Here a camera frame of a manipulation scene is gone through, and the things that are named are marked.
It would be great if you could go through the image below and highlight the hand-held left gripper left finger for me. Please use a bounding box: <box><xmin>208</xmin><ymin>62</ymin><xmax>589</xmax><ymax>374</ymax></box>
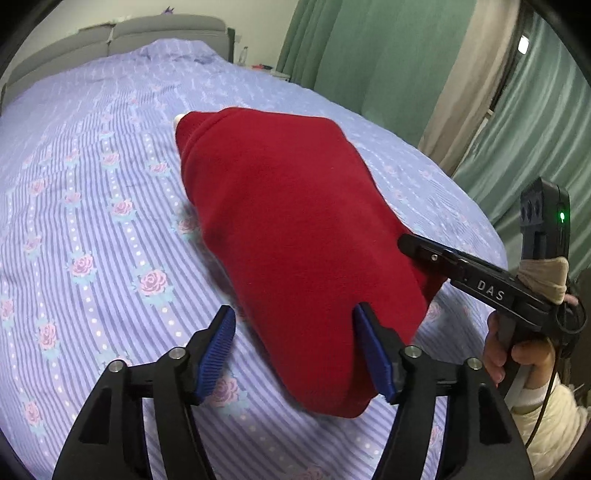
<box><xmin>51</xmin><ymin>305</ymin><xmax>237</xmax><ymax>480</ymax></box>

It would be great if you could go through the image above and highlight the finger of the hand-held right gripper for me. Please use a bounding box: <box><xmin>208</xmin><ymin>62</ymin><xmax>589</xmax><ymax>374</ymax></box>
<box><xmin>398</xmin><ymin>234</ymin><xmax>462</xmax><ymax>278</ymax></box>

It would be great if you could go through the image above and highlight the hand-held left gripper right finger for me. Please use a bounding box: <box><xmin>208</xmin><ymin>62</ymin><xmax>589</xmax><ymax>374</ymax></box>
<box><xmin>353</xmin><ymin>302</ymin><xmax>536</xmax><ymax>480</ymax></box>

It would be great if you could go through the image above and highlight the red sweater with cartoon print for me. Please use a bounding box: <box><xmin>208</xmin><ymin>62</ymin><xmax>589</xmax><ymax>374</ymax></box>
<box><xmin>174</xmin><ymin>106</ymin><xmax>446</xmax><ymax>420</ymax></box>

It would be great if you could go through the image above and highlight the person's right forearm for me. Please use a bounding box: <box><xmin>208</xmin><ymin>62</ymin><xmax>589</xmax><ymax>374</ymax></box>
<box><xmin>510</xmin><ymin>371</ymin><xmax>591</xmax><ymax>480</ymax></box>

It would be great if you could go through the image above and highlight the person's right hand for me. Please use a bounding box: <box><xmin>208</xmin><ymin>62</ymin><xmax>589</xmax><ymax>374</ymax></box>
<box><xmin>482</xmin><ymin>318</ymin><xmax>557</xmax><ymax>388</ymax></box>

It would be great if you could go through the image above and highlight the beige curtain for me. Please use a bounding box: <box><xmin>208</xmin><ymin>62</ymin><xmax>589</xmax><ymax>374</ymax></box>
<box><xmin>418</xmin><ymin>0</ymin><xmax>522</xmax><ymax>176</ymax></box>

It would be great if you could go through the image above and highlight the purple striped floral bedsheet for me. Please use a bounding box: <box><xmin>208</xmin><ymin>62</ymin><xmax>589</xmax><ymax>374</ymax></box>
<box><xmin>0</xmin><ymin>39</ymin><xmax>509</xmax><ymax>480</ymax></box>

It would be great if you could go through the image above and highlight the grey padded bed headboard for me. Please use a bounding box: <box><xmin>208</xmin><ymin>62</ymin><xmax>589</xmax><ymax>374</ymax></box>
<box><xmin>0</xmin><ymin>14</ymin><xmax>236</xmax><ymax>116</ymax></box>

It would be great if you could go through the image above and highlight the black cable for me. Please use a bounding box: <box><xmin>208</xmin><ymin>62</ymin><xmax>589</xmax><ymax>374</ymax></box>
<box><xmin>524</xmin><ymin>337</ymin><xmax>561</xmax><ymax>462</ymax></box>

